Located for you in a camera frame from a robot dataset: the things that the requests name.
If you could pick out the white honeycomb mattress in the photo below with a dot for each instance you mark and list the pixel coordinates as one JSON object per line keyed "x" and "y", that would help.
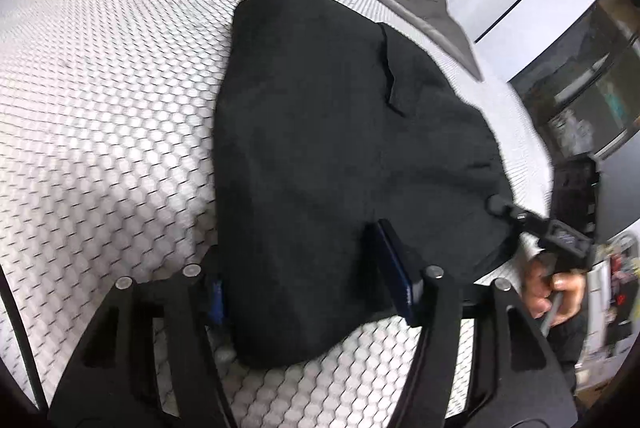
{"x": 106, "y": 146}

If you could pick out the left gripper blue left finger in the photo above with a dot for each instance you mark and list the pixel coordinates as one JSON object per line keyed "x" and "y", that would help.
{"x": 215, "y": 307}

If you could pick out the black pants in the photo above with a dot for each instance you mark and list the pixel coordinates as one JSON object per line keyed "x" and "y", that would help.
{"x": 325, "y": 123}

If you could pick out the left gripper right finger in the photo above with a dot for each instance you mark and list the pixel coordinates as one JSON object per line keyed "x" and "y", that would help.
{"x": 393, "y": 267}

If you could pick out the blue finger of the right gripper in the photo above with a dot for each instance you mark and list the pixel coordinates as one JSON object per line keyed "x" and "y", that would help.
{"x": 501, "y": 208}

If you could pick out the dark glass cabinet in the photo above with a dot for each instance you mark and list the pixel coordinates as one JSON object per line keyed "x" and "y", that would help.
{"x": 582, "y": 94}

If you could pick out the right hand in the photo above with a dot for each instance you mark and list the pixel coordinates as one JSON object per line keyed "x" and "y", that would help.
{"x": 557, "y": 297}

